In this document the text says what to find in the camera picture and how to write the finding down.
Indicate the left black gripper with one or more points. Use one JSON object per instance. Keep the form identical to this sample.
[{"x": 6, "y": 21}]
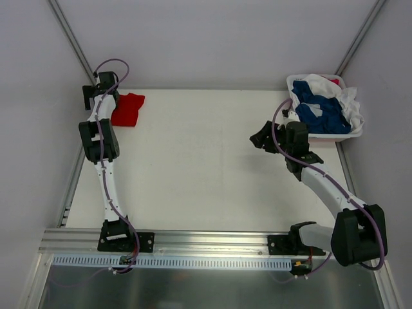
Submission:
[{"x": 87, "y": 96}]

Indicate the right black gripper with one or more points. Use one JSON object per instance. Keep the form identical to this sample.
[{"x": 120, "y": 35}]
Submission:
[{"x": 272, "y": 138}]

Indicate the red t shirt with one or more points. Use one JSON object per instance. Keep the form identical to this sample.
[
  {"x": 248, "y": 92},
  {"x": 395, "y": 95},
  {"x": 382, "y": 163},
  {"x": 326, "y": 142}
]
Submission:
[{"x": 127, "y": 112}]

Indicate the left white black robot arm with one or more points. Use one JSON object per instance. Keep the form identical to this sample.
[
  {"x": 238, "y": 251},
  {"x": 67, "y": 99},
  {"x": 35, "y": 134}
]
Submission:
[{"x": 101, "y": 148}]

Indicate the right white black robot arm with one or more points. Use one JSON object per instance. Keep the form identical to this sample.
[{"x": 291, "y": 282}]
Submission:
[{"x": 359, "y": 232}]

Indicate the white laundry basket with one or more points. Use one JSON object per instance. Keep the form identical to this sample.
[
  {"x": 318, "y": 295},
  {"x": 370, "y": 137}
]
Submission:
[{"x": 295, "y": 102}]

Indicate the blue t shirt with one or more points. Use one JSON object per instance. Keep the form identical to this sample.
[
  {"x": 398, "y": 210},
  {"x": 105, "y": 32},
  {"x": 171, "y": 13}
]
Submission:
[{"x": 322, "y": 115}]

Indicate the white t shirt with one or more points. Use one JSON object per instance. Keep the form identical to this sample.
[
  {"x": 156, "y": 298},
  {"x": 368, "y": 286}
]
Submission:
[{"x": 346, "y": 97}]

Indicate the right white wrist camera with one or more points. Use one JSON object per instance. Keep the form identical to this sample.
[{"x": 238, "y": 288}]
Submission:
[{"x": 290, "y": 116}]

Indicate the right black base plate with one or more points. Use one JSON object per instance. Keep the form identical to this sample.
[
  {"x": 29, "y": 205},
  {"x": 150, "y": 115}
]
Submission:
[{"x": 284, "y": 244}]

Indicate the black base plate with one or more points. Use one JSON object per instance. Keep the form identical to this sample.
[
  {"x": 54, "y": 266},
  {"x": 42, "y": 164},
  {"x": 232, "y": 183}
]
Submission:
[
  {"x": 284, "y": 244},
  {"x": 127, "y": 244}
]

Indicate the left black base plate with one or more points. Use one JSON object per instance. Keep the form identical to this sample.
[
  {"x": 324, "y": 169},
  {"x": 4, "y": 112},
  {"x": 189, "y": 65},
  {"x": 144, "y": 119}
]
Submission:
[{"x": 127, "y": 244}]

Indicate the aluminium mounting rail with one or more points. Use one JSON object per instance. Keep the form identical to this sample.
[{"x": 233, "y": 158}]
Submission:
[{"x": 166, "y": 243}]

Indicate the white slotted cable duct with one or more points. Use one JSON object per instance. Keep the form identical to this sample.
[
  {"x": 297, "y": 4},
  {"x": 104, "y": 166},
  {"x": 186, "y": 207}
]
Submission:
[{"x": 178, "y": 262}]

